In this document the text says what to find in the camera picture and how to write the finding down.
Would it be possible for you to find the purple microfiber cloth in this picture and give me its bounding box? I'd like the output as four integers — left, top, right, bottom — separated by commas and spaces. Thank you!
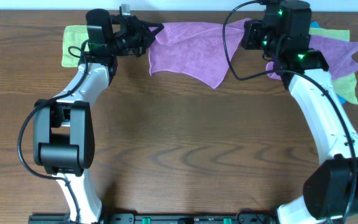
149, 18, 249, 89

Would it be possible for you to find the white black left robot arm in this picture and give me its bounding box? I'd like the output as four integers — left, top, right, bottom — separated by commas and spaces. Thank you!
30, 8, 164, 223

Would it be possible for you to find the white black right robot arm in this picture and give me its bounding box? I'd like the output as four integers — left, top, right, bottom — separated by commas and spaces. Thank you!
242, 1, 358, 223

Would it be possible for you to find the blue cloth in pile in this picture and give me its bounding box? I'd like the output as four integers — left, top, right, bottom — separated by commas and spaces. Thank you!
310, 21, 347, 105

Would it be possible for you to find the folded green cloth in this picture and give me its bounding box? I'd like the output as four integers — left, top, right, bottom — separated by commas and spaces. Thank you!
61, 25, 90, 68

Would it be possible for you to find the purple cloth in pile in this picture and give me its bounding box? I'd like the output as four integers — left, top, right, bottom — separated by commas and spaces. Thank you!
265, 34, 358, 81

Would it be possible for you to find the green cloth in pile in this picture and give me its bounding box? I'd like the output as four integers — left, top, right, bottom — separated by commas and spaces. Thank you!
309, 28, 358, 105

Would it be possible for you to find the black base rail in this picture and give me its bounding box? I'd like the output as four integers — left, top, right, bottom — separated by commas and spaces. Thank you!
28, 213, 275, 224

